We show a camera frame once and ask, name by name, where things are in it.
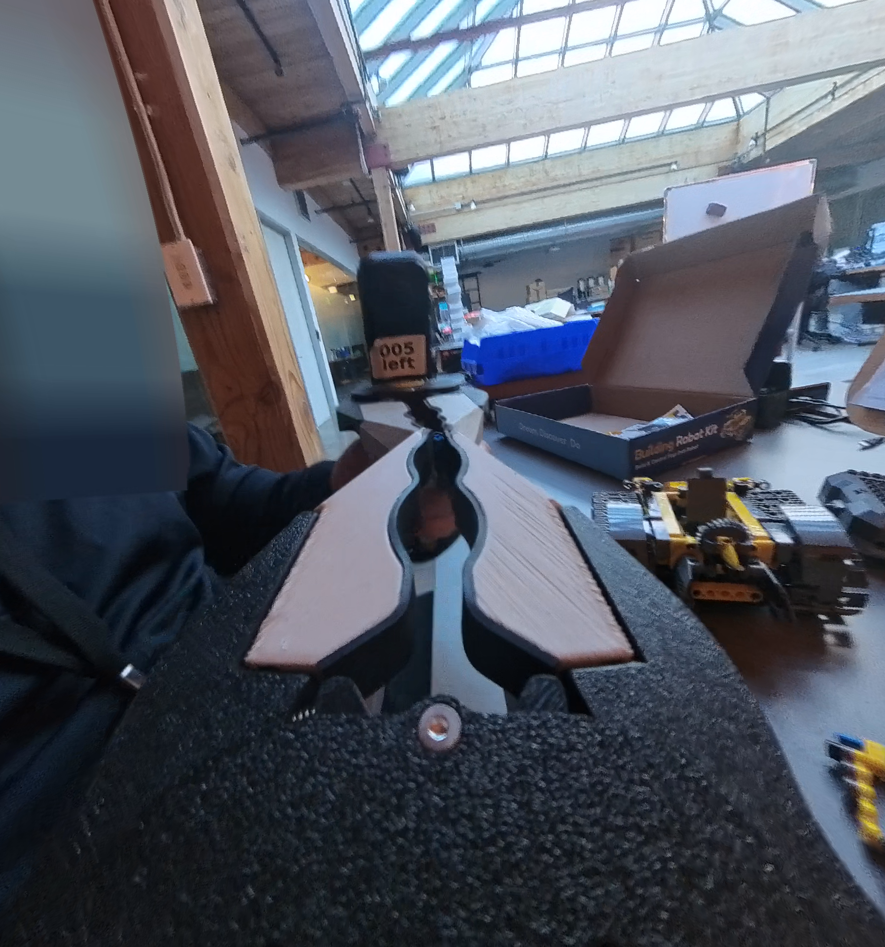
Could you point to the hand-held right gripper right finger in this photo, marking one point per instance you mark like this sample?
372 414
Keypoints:
546 592

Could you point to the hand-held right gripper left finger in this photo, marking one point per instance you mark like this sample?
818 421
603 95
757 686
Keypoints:
331 584

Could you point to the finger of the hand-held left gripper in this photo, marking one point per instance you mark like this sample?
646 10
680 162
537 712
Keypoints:
390 433
464 414

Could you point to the person's left forearm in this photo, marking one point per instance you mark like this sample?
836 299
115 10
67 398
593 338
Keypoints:
265 503

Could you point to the person's left hand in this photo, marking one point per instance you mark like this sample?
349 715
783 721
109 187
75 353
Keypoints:
352 467

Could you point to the white storage tower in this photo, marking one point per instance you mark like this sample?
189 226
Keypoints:
447 296

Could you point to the blue plastic bin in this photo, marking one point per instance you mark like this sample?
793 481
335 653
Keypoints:
523 355

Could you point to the white plastic bags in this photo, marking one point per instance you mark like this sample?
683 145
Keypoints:
523 318

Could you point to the wooden pillar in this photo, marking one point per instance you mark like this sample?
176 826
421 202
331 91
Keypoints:
228 296

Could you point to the small wooden plaque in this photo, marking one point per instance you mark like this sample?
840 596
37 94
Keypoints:
187 274

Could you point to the blue cardboard kit box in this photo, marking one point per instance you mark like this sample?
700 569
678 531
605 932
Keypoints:
679 318

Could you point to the yellow black toy tracked vehicle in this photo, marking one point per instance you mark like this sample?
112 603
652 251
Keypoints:
775 518

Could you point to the black device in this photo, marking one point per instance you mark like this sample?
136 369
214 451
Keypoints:
775 399

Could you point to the person's dark hooded top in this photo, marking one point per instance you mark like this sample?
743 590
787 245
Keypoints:
43 740

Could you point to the black brick shell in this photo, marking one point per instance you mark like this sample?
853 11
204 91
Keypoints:
871 510

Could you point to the whiteboard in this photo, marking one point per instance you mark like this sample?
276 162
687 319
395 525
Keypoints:
738 196

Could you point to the wooden post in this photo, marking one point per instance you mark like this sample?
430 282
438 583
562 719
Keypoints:
387 207

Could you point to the silver ventilation duct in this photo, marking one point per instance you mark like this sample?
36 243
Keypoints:
560 237

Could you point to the yellow and grey brick frame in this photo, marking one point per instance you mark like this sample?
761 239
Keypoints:
867 777

